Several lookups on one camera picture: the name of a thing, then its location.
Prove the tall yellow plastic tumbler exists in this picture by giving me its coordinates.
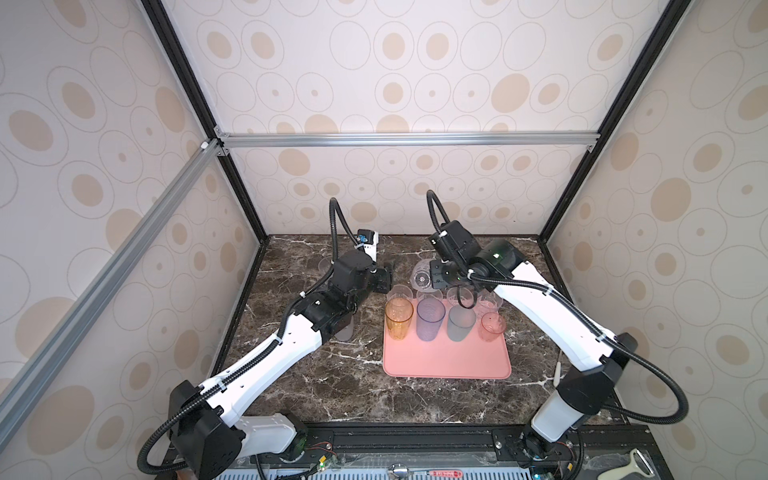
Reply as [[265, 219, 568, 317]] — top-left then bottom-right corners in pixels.
[[385, 298, 414, 340]]

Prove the tall blue frosted tumbler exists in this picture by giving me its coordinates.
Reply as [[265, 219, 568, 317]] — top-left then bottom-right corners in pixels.
[[416, 297, 446, 342]]

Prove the tall teal textured tumbler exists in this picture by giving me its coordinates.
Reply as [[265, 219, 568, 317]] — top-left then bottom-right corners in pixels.
[[447, 305, 476, 342]]

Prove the pink short plastic cup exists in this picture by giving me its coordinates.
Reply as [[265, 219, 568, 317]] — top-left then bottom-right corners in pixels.
[[479, 311, 506, 342]]

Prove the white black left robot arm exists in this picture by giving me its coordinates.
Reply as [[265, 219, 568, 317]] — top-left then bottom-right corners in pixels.
[[162, 247, 392, 479]]

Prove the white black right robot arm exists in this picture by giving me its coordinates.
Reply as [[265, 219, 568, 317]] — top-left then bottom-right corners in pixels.
[[430, 234, 628, 449]]

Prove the pink plastic tray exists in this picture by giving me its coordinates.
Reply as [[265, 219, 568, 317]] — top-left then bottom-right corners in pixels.
[[382, 299, 511, 379]]

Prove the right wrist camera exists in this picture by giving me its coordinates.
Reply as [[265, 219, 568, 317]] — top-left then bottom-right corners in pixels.
[[429, 220, 482, 261]]

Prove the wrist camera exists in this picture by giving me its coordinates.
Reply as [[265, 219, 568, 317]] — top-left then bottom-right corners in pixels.
[[356, 229, 379, 262], [429, 220, 482, 261]]

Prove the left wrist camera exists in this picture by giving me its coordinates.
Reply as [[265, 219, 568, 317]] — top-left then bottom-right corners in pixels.
[[356, 229, 379, 262]]

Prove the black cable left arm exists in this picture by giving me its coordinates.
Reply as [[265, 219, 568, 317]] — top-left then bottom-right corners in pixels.
[[136, 197, 361, 476]]

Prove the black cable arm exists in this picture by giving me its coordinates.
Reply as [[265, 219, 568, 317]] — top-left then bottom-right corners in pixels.
[[136, 197, 361, 476], [425, 189, 690, 480]]

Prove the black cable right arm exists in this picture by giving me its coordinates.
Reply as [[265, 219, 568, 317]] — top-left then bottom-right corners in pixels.
[[425, 189, 690, 480]]

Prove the white handled fork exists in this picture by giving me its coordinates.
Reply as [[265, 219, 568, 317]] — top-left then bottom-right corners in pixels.
[[553, 351, 563, 387]]

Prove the aluminium rail back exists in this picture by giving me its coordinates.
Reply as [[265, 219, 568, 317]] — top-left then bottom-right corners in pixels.
[[221, 130, 600, 149]]

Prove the aluminium rail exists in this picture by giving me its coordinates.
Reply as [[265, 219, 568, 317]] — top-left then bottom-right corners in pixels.
[[221, 130, 600, 149], [1, 138, 222, 449]]

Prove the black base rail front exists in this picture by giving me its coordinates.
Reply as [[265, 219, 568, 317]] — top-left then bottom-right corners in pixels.
[[236, 423, 672, 479]]

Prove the white handled tool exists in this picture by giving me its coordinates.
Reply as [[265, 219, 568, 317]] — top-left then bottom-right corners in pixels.
[[597, 448, 656, 480]]

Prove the black corner frame post left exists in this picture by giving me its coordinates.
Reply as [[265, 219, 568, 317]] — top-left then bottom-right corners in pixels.
[[140, 0, 269, 244]]

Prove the black corner frame post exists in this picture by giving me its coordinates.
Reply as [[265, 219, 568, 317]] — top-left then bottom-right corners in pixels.
[[140, 0, 269, 244], [538, 0, 694, 245]]

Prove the black corner frame post right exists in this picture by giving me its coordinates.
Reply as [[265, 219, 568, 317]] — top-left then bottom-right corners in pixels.
[[538, 0, 694, 245]]

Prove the aluminium rail left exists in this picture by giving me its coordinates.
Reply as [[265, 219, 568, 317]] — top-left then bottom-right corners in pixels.
[[1, 138, 222, 449]]

